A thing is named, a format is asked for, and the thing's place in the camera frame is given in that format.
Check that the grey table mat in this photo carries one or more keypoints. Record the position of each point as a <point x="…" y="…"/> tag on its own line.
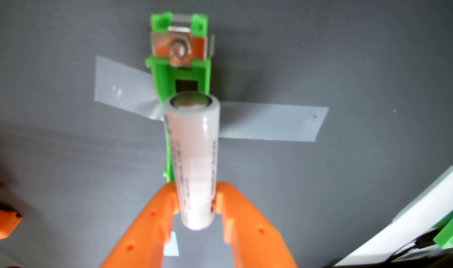
<point x="323" y="186"/>

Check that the green battery holder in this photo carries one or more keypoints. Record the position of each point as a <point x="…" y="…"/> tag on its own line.
<point x="163" y="74"/>

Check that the small white tape square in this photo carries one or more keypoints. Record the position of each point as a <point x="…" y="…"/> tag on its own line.
<point x="171" y="245"/>

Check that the orange plastic robot part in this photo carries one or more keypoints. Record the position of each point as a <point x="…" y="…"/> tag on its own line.
<point x="3" y="223"/>

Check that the white cylindrical battery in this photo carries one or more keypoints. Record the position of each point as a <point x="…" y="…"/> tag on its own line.
<point x="193" y="149"/>

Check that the green plastic block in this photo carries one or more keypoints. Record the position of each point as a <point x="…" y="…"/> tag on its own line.
<point x="451" y="230"/>

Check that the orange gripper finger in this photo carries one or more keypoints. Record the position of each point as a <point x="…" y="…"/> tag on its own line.
<point x="252" y="234"/>
<point x="144" y="234"/>

